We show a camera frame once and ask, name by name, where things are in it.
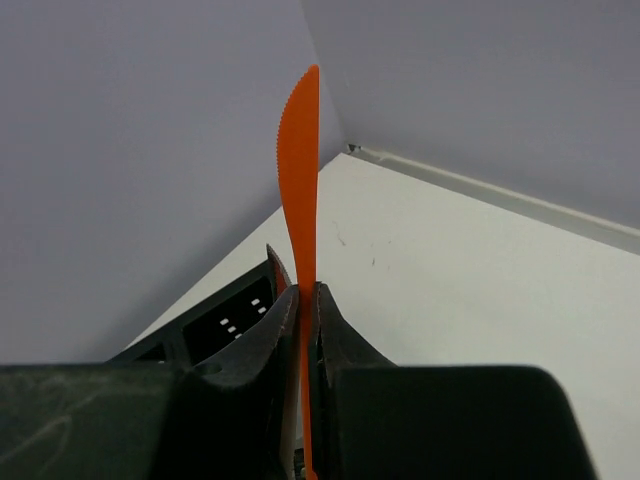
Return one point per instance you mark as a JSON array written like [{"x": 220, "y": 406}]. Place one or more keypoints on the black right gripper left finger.
[{"x": 233, "y": 417}]

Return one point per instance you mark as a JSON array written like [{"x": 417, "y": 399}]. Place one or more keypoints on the black slotted container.
[{"x": 194, "y": 336}]

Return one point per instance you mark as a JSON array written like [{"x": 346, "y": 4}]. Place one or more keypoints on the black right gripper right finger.
[{"x": 373, "y": 419}]

